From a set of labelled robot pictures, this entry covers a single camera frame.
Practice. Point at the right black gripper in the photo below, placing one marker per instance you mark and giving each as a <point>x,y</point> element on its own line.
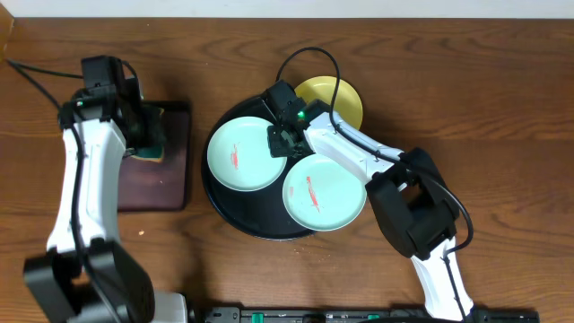
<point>273,147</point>

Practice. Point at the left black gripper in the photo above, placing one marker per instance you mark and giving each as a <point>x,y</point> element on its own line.
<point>157,135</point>

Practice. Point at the light green plate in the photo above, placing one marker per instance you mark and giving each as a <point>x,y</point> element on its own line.
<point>239,157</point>
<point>321,195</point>

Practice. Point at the yellow plate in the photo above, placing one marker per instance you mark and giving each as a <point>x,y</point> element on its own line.
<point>348,102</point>

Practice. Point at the green yellow sponge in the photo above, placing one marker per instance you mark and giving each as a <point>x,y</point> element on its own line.
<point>150,154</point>

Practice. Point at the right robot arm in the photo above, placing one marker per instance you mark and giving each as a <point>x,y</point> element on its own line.
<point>414,209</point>

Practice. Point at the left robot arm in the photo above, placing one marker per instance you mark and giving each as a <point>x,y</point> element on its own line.
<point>86,275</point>

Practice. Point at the rectangular black tray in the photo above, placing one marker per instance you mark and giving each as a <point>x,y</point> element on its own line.
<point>159,186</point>

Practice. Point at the round black tray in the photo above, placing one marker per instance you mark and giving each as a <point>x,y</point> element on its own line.
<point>259,213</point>

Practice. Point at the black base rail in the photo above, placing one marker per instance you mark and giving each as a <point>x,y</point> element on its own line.
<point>238,315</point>

